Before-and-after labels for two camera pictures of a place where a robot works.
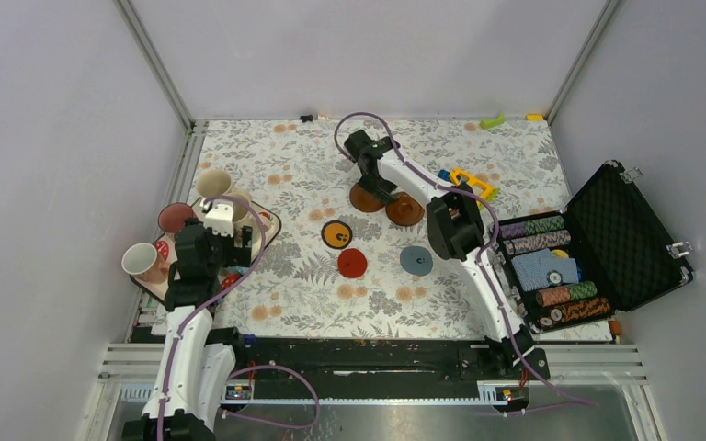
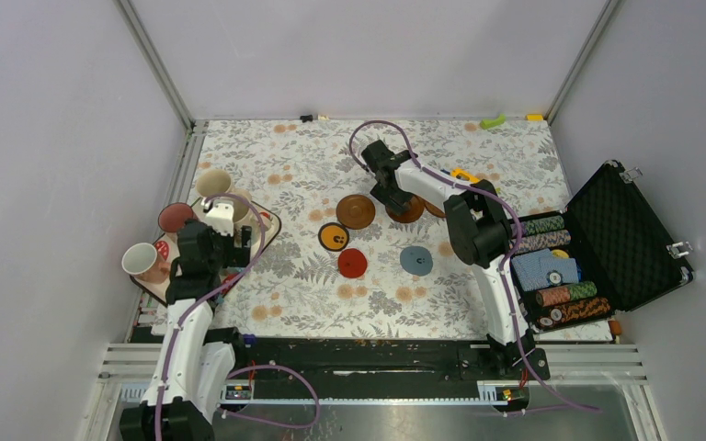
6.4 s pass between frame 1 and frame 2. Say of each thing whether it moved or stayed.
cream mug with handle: stayed
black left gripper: stayed
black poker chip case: stayed
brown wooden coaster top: moved
